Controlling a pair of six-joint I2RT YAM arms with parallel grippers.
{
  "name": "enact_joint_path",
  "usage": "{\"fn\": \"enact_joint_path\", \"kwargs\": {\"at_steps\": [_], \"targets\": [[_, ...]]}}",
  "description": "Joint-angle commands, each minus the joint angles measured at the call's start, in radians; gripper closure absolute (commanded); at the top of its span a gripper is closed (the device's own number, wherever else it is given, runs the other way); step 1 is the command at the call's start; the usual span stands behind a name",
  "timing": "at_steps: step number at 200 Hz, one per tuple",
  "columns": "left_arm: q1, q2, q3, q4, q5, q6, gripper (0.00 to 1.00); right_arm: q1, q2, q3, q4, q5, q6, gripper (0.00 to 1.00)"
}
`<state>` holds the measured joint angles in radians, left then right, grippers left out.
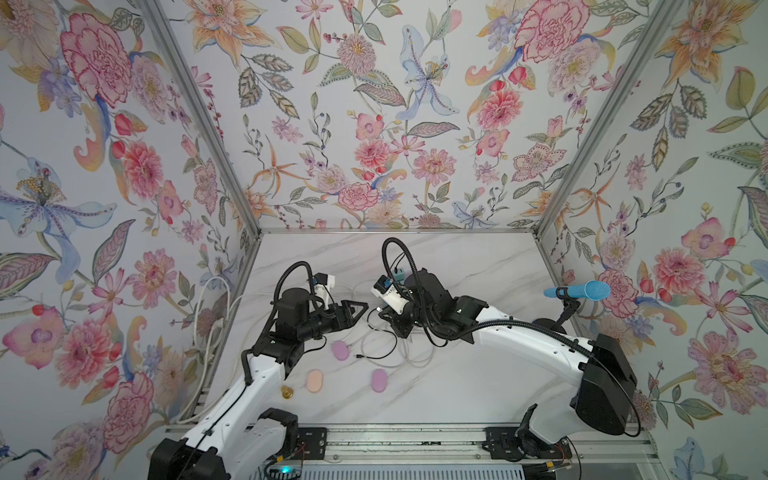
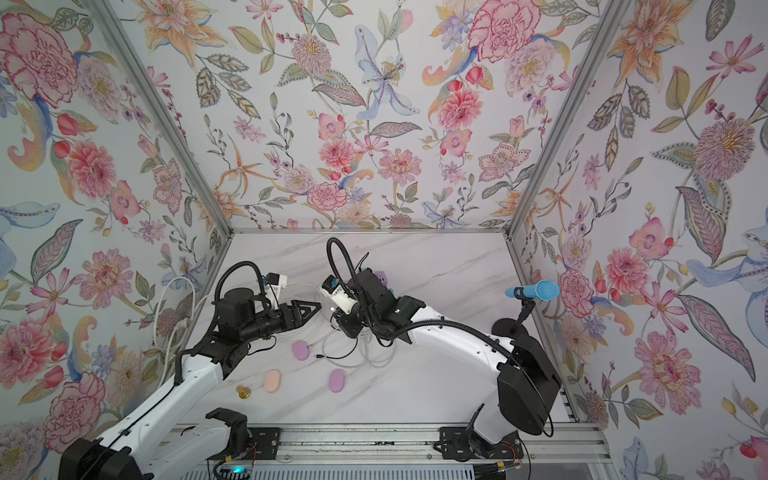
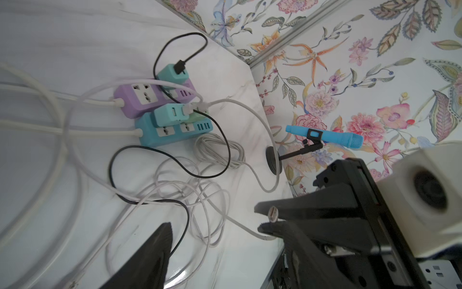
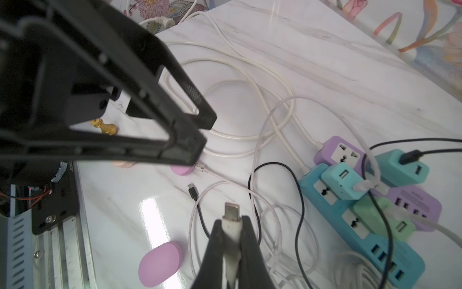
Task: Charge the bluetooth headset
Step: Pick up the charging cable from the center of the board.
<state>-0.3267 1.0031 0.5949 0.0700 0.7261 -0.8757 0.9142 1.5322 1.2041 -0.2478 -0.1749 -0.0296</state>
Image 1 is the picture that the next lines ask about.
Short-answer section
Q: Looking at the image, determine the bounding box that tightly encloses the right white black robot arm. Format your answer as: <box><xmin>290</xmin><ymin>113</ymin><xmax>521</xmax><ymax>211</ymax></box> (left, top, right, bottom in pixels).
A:
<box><xmin>372</xmin><ymin>237</ymin><xmax>640</xmax><ymax>461</ymax></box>

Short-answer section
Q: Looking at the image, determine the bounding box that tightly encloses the grey coiled cable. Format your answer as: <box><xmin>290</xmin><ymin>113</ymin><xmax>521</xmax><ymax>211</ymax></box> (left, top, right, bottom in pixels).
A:
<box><xmin>359</xmin><ymin>323</ymin><xmax>439</xmax><ymax>370</ymax></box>

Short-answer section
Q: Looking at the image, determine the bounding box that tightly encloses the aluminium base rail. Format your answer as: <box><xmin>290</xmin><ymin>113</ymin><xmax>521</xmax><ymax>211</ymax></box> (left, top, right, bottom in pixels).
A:
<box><xmin>161</xmin><ymin>422</ymin><xmax>661</xmax><ymax>466</ymax></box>

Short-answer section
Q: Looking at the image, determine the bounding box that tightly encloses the black charging cable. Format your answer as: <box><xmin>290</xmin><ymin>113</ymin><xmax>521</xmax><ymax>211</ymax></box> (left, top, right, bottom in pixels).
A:
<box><xmin>355</xmin><ymin>251</ymin><xmax>409</xmax><ymax>361</ymax></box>

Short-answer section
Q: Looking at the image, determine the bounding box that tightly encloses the purple earbud case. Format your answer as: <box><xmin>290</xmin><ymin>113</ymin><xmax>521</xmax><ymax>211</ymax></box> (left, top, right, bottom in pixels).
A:
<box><xmin>331</xmin><ymin>340</ymin><xmax>350</xmax><ymax>361</ymax></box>
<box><xmin>370</xmin><ymin>369</ymin><xmax>388</xmax><ymax>393</ymax></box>

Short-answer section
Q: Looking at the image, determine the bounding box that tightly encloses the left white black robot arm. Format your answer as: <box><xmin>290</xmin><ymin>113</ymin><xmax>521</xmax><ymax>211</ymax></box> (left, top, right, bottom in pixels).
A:
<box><xmin>148</xmin><ymin>261</ymin><xmax>370</xmax><ymax>479</ymax></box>

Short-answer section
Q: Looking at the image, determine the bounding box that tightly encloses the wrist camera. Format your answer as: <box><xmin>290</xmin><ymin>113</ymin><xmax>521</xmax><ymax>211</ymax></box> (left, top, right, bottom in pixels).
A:
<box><xmin>313</xmin><ymin>273</ymin><xmax>336</xmax><ymax>308</ymax></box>
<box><xmin>371</xmin><ymin>275</ymin><xmax>410</xmax><ymax>315</ymax></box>

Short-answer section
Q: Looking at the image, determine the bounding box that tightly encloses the blue microphone on stand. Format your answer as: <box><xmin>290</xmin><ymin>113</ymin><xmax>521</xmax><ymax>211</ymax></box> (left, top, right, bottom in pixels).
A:
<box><xmin>533</xmin><ymin>280</ymin><xmax>611</xmax><ymax>333</ymax></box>

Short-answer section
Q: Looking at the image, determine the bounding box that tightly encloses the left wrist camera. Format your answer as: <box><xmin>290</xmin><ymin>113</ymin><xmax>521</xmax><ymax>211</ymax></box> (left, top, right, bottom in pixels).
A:
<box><xmin>313</xmin><ymin>273</ymin><xmax>336</xmax><ymax>308</ymax></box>

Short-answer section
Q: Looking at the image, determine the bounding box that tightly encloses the peach earbud case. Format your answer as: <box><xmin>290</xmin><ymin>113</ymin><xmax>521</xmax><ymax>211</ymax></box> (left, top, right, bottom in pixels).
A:
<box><xmin>306</xmin><ymin>369</ymin><xmax>324</xmax><ymax>394</ymax></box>

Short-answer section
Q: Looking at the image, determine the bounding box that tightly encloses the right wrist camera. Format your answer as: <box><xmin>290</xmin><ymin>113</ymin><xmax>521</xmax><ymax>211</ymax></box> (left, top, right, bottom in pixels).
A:
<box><xmin>371</xmin><ymin>275</ymin><xmax>410</xmax><ymax>315</ymax></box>

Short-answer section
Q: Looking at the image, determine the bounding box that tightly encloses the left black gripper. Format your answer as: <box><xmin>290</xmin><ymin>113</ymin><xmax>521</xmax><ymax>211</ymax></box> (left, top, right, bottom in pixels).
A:
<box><xmin>296</xmin><ymin>298</ymin><xmax>368</xmax><ymax>343</ymax></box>

